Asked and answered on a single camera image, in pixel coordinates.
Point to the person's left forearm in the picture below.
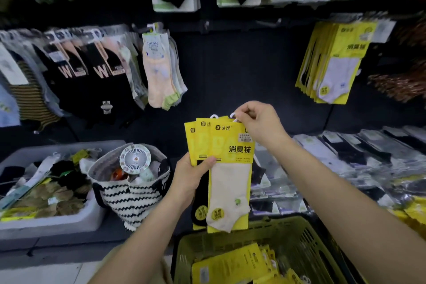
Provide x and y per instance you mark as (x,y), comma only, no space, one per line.
(146,244)

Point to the person's left hand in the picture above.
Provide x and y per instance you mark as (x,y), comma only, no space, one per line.
(188,180)

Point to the stack of upright yellow packets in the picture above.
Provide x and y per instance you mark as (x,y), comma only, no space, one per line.
(412,210)

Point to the person's right forearm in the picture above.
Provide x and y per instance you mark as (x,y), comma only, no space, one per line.
(349,214)

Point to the yellow packet cream sock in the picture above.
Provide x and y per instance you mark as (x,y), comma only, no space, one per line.
(229,194)

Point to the black white zigzag tote bag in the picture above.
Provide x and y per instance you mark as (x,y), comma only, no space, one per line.
(133,200)

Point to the row of clear bagged socks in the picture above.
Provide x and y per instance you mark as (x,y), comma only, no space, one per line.
(339,150)

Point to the yellow hooked sock packet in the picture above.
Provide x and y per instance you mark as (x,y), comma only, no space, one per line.
(190,140)

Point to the person's right hand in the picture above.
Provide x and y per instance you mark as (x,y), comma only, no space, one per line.
(263,124)

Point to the heap of copper hangers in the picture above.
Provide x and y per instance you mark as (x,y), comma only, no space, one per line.
(399,84)

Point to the pile of yellow sock packets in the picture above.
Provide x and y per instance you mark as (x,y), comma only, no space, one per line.
(229,263)

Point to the hanging bunch yellow sock packets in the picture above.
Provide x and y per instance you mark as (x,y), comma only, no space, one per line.
(346,47)

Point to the olive trousers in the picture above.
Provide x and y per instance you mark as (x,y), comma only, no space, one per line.
(164,273)

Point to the row black socks peach cuffs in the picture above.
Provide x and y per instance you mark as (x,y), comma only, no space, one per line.
(100,70)

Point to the white handheld fan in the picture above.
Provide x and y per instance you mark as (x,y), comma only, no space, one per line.
(134,159)

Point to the clear price tag holder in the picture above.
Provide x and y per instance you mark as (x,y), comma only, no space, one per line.
(382,31)

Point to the green shopping basket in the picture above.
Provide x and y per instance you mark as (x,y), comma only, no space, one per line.
(233,230)

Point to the white plastic bin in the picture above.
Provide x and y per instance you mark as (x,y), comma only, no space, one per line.
(66,224)

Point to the bunch of pastel sock packs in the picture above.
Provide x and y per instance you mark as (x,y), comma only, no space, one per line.
(159,74)

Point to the bunch of striped socks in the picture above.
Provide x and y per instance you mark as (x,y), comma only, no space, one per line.
(30,100)

